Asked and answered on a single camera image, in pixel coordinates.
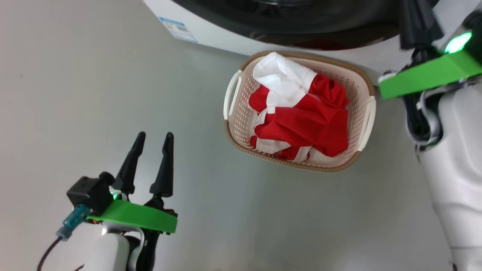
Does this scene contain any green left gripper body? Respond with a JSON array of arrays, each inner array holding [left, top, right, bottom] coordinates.
[[87, 196, 178, 271]]

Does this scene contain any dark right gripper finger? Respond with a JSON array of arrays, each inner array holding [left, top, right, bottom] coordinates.
[[399, 0, 445, 50]]

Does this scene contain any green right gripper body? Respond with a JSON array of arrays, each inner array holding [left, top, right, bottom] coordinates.
[[378, 43, 482, 147]]

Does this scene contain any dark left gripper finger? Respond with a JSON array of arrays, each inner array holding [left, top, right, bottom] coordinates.
[[149, 132, 175, 198], [112, 131, 146, 195]]

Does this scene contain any washing machine door glass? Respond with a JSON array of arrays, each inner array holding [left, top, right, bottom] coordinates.
[[171, 0, 439, 51]]

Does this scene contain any red and white jersey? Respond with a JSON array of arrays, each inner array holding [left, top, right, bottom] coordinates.
[[248, 52, 350, 163]]

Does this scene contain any cream laundry basket brown rim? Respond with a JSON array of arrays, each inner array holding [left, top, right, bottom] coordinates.
[[223, 50, 377, 173]]

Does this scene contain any white front-load washing machine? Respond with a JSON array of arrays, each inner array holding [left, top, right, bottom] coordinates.
[[143, 0, 471, 76]]

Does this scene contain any blue energy label sticker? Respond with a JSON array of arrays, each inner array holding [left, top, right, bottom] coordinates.
[[158, 17, 198, 44]]

